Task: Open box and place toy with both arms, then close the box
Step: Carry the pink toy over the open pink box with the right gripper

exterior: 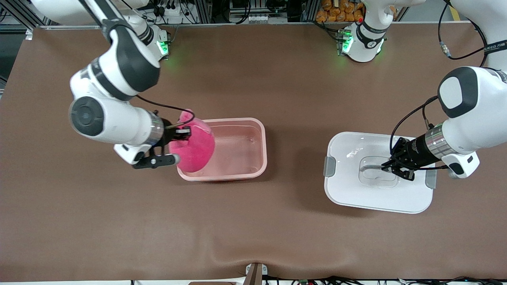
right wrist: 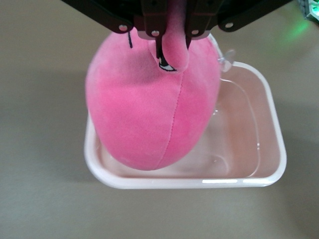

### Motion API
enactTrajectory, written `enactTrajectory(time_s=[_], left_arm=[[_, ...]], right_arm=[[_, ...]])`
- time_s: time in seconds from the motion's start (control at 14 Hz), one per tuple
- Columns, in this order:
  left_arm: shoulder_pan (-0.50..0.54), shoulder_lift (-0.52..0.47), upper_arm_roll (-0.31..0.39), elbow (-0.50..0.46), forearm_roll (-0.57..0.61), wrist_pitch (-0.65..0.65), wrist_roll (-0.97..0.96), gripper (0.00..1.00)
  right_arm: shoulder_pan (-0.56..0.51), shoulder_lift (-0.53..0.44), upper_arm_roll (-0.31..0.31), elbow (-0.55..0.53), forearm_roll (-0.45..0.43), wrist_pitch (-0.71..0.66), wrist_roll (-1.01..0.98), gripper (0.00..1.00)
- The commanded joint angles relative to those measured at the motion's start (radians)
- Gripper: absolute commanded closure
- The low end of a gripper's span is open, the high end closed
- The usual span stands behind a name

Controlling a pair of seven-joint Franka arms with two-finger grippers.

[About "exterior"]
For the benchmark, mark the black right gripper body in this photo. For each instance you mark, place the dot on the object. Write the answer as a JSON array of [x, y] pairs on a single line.
[[169, 134]]

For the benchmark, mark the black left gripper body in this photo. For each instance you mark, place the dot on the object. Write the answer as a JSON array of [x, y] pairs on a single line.
[[414, 152]]

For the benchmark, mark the pink plush toy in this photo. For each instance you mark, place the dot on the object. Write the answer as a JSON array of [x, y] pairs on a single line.
[[196, 150]]

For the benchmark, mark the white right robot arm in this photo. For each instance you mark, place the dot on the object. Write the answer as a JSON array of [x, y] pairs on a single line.
[[119, 118]]

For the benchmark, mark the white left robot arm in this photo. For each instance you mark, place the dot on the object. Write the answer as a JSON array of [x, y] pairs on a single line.
[[475, 130]]

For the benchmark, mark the pink plastic storage box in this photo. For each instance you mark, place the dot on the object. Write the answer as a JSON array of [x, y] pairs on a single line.
[[237, 150]]

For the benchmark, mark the white power strip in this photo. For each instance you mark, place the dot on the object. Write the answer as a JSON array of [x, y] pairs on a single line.
[[172, 16]]

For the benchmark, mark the white socket block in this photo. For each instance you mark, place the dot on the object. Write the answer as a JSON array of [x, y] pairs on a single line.
[[255, 18]]

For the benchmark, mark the brown table cover sheet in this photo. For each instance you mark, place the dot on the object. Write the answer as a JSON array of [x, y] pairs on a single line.
[[277, 237]]

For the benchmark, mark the orange snack packets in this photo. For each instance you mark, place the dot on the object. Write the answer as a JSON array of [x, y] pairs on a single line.
[[340, 12]]

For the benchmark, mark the aluminium frame post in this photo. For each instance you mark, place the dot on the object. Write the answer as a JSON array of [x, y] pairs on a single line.
[[202, 12]]

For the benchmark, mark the metal table edge bracket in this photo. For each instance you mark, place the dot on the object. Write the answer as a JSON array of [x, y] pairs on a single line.
[[255, 275]]

